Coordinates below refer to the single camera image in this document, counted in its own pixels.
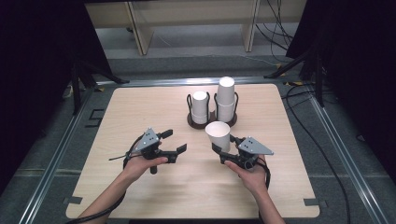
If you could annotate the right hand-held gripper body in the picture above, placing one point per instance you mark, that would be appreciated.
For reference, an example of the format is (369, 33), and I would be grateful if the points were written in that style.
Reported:
(253, 147)

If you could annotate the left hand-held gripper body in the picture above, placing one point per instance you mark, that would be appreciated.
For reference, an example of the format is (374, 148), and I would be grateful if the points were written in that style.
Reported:
(148, 141)

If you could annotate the white paper cup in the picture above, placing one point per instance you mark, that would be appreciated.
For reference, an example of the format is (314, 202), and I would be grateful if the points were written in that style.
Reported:
(221, 141)

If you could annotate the dark wooden cup holder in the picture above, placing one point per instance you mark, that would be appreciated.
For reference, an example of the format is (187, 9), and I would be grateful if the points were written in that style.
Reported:
(192, 122)

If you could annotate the stack of white cups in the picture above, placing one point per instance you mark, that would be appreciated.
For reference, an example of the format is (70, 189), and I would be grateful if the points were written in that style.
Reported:
(225, 99)

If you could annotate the person's left hand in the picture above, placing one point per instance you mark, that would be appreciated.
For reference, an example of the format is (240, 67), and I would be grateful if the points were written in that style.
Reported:
(138, 168)

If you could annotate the person's right hand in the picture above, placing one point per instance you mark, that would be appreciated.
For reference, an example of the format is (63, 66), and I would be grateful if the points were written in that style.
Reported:
(253, 179)

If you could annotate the white cup left in rack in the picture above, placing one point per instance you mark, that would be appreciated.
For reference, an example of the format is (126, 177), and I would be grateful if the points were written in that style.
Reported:
(200, 107)

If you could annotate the black floor tape mark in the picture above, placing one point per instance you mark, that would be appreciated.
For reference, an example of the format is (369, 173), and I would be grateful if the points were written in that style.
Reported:
(93, 125)

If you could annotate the grey tape piece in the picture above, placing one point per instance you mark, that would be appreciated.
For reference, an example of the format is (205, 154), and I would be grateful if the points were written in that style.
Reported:
(73, 200)
(314, 202)

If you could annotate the black metal stand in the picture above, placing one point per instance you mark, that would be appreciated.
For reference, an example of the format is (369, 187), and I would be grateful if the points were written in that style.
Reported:
(75, 90)
(319, 81)

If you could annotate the black curtain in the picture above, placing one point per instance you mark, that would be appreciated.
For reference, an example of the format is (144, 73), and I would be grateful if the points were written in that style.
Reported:
(37, 77)
(358, 62)

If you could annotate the aluminium floor rail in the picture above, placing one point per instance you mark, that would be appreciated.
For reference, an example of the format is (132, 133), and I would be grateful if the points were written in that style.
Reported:
(348, 155)
(59, 152)

